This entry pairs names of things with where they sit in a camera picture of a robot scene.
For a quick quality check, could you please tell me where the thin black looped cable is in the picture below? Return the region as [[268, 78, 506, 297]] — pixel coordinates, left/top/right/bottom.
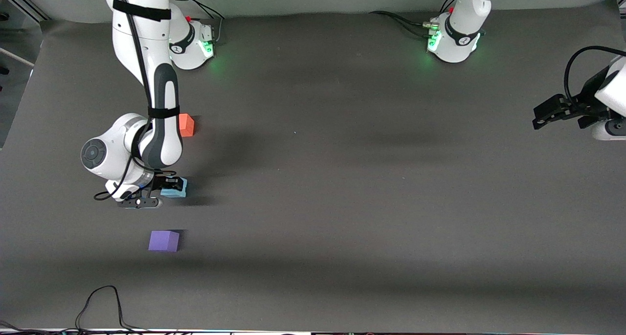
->
[[76, 285, 147, 333]]

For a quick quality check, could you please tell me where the black arm base cable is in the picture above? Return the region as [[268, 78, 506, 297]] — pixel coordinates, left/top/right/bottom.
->
[[369, 0, 458, 37], [191, 0, 226, 42]]

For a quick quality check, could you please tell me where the light blue foam block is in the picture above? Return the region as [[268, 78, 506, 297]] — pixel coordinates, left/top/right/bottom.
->
[[160, 179, 189, 199]]

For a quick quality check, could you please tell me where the black right arm base cable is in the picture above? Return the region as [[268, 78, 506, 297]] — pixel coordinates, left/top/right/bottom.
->
[[191, 0, 226, 42]]

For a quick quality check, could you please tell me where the black right arm wrist cable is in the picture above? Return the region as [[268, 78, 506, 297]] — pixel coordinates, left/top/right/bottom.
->
[[94, 0, 177, 201]]

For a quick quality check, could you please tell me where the dark grey table mat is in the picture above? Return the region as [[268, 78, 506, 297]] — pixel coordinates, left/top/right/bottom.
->
[[0, 0, 626, 333]]

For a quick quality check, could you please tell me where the aluminium frame rail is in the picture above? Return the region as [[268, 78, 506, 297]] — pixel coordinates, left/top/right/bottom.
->
[[0, 0, 51, 22]]

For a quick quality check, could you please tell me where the black arm wrist cable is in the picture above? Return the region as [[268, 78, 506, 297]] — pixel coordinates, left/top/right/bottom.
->
[[563, 46, 626, 102], [94, 0, 177, 201]]

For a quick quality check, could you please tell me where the black left arm wrist cable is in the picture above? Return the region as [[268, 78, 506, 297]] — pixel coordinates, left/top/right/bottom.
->
[[563, 46, 626, 102]]

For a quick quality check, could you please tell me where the black left arm base cable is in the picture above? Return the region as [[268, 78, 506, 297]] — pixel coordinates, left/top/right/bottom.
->
[[369, 0, 458, 37]]

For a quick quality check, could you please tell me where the purple foam block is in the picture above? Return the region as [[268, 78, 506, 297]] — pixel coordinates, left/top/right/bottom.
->
[[148, 230, 180, 252]]

